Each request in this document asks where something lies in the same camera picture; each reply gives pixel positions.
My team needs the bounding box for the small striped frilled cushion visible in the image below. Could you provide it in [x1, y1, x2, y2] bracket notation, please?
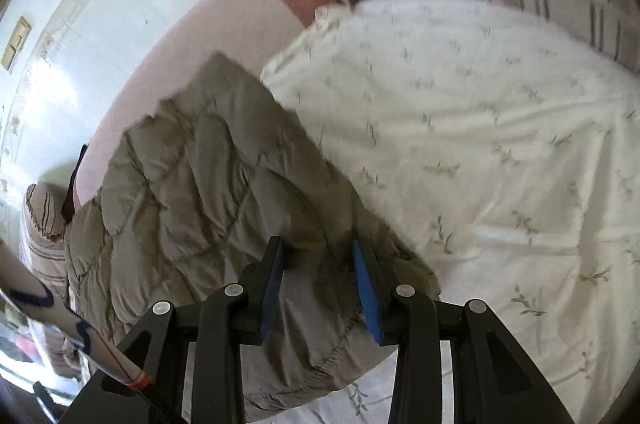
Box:
[19, 183, 72, 291]

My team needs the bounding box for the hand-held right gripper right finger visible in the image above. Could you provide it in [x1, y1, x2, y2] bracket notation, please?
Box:
[351, 238, 576, 424]

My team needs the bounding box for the beige wall switch plate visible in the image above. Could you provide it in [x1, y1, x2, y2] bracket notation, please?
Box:
[1, 17, 33, 72]

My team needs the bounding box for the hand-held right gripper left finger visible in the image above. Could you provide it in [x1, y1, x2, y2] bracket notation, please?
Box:
[60, 236, 287, 424]

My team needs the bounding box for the pink padded sofa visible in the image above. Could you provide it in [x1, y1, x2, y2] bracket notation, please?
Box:
[71, 0, 362, 211]

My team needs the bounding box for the white printed tube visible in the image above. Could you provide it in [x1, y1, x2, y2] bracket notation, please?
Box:
[0, 239, 152, 391]

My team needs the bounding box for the white floral bed sheet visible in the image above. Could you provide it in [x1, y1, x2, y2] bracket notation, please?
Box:
[260, 0, 640, 424]

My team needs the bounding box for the grey hooded puffer jacket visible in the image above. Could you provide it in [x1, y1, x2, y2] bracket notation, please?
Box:
[64, 51, 442, 423]

